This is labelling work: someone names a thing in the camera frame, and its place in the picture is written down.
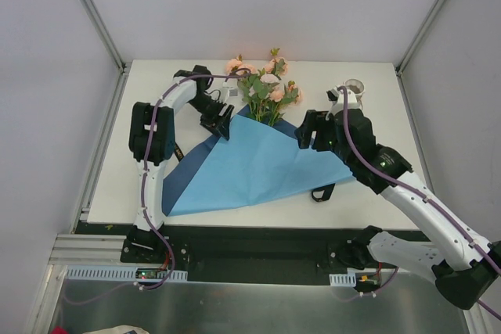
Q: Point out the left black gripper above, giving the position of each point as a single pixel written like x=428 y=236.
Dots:
x=218 y=117

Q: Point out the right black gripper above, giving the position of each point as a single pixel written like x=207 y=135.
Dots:
x=315 y=131

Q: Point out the blue wrapping paper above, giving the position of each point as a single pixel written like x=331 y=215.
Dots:
x=258 y=164

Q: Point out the pink artificial flower bouquet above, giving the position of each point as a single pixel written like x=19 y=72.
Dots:
x=265 y=92

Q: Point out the black ribbon gold lettering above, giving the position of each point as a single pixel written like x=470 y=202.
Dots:
x=323 y=193

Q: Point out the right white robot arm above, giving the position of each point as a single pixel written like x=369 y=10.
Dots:
x=460 y=263

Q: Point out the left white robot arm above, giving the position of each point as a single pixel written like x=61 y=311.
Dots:
x=152 y=143

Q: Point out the white ribbed ceramic vase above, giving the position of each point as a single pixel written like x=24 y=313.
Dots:
x=357 y=88

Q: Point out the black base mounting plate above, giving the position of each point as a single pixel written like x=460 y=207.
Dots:
x=296 y=272

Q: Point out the beige cloth bag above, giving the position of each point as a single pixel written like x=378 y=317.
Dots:
x=121 y=329

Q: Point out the red cloth item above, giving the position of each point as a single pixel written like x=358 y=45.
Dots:
x=58 y=330

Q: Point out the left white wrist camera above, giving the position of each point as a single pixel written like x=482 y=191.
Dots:
x=228 y=91

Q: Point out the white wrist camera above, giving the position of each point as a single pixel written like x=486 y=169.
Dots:
x=342 y=97
x=228 y=91

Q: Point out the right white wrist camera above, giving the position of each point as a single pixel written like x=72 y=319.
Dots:
x=342 y=97

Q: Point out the left aluminium frame post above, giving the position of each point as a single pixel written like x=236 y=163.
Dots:
x=103 y=33

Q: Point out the aluminium frame post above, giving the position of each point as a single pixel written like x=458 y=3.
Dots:
x=428 y=21
x=103 y=33

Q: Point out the right white cable duct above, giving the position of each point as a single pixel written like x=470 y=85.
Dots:
x=347 y=279

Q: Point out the white cable duct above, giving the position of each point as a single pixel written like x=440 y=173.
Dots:
x=124 y=274
x=347 y=279

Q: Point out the front aluminium frame rail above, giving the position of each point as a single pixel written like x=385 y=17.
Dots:
x=112 y=250

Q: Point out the left white cable duct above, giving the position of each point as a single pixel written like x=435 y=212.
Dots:
x=124 y=274

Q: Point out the right aluminium frame post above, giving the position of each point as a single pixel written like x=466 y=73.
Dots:
x=428 y=21

